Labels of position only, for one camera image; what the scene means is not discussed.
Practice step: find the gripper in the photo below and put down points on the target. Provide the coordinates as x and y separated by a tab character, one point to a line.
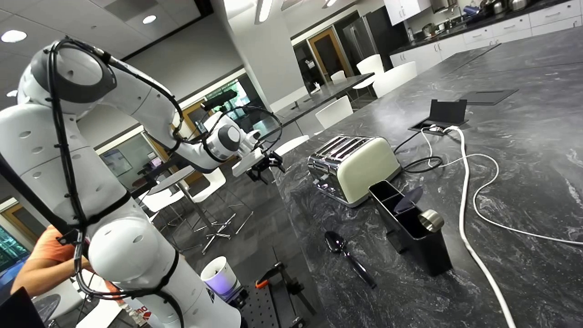
263	166

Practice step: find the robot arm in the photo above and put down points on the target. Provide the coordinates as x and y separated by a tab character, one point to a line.
45	146

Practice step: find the toaster lever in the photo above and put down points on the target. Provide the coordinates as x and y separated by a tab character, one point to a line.
319	184

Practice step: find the cream and chrome toaster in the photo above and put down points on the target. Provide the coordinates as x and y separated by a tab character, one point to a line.
360	171

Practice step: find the white chair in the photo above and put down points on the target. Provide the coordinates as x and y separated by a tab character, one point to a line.
394	78
209	187
334	111
338	76
291	143
370	66

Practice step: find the round table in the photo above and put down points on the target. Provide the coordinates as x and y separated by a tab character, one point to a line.
182	180

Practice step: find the long dark table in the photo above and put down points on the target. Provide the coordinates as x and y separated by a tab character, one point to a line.
319	98

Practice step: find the black spoon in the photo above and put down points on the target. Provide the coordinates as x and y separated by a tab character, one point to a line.
346	255

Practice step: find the wooden framed door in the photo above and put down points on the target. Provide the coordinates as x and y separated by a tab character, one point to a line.
329	54

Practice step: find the dark round lid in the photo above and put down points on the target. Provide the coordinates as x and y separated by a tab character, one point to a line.
408	200

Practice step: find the steel refrigerator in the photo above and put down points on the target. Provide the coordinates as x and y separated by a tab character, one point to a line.
360	43

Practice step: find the black rectangular caddy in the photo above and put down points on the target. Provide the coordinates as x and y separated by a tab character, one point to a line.
421	246

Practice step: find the black pop-up socket box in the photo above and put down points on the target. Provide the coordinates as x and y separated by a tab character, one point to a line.
448	113

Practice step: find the white kitchen cabinet row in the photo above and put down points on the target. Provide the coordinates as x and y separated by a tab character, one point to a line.
455	43

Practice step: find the black flat counter hatch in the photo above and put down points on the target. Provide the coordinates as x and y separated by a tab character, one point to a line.
487	97

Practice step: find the person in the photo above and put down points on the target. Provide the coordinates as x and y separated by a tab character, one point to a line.
45	255

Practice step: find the camera on mount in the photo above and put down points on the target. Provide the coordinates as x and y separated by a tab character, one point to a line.
218	99

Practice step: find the white wall cabinet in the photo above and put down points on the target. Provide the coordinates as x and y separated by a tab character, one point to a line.
405	10

